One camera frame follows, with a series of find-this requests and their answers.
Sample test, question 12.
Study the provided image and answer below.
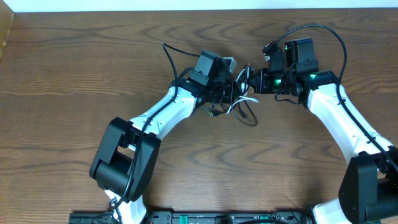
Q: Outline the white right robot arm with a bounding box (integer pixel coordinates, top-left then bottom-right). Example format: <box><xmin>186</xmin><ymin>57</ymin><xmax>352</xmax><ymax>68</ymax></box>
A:
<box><xmin>250</xmin><ymin>38</ymin><xmax>397</xmax><ymax>223</ymax></box>

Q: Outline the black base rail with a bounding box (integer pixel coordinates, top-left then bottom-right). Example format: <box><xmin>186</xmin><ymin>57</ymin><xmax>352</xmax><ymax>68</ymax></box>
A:
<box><xmin>68</xmin><ymin>208</ymin><xmax>315</xmax><ymax>224</ymax></box>

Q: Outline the white usb cable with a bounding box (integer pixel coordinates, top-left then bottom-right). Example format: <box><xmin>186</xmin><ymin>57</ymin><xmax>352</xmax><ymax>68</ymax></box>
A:
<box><xmin>226</xmin><ymin>67</ymin><xmax>259</xmax><ymax>115</ymax></box>

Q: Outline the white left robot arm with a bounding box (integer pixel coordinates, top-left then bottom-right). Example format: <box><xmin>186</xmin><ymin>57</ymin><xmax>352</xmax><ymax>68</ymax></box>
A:
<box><xmin>89</xmin><ymin>77</ymin><xmax>242</xmax><ymax>223</ymax></box>

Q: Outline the brown cardboard side panel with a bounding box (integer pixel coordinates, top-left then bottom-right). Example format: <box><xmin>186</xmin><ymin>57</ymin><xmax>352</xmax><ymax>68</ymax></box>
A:
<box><xmin>0</xmin><ymin>0</ymin><xmax>14</xmax><ymax>58</ymax></box>

